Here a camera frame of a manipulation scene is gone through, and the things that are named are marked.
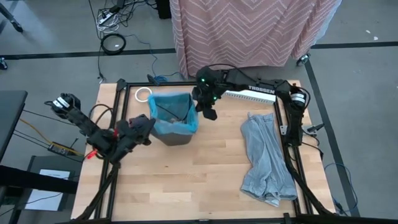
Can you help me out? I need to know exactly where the white power strip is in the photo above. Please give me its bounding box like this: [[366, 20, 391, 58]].
[[98, 11, 114, 26]]

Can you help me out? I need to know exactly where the pink zigzag blanket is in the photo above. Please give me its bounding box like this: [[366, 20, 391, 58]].
[[169, 0, 343, 78]]

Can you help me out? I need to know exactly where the white tape roll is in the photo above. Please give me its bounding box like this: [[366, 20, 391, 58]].
[[134, 86, 153, 103]]

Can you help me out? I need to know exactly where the black electronics box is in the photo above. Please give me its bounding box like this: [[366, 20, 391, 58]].
[[47, 141, 75, 156]]

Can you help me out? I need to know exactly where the black coiled cable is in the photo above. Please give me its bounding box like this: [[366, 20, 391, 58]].
[[101, 32, 127, 56]]

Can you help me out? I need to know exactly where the grey plastic trash bag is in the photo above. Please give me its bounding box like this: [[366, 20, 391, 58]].
[[239, 111, 299, 208]]

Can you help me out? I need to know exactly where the black desk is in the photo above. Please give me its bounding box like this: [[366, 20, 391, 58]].
[[0, 90, 29, 162]]

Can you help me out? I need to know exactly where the black stand leg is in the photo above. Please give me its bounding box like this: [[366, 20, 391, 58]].
[[0, 1, 24, 34]]

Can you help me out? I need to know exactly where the black floor box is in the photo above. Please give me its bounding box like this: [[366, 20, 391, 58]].
[[155, 0, 172, 20]]

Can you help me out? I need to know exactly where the blue cable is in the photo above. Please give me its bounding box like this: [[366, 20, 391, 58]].
[[124, 32, 183, 83]]

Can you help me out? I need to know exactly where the grey plastic trash bin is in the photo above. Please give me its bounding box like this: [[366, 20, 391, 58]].
[[150, 93, 200, 146]]

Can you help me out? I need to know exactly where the white slotted cable duct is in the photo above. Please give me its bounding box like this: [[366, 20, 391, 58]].
[[223, 89, 277, 105]]

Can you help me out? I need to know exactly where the white paper sheet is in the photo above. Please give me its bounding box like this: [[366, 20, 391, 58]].
[[24, 169, 72, 212]]

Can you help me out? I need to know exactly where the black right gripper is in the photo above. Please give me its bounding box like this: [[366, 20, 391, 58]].
[[192, 85, 220, 121]]

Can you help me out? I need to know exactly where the black beam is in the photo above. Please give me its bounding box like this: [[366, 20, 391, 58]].
[[0, 164, 79, 195]]

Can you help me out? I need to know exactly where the rack caster wheel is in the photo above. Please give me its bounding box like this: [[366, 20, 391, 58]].
[[295, 52, 312, 67]]

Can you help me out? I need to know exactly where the dark grey floor plate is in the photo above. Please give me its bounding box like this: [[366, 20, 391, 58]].
[[17, 154, 85, 212]]

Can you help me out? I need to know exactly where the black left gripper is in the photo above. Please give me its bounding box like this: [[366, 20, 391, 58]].
[[101, 119, 156, 163]]

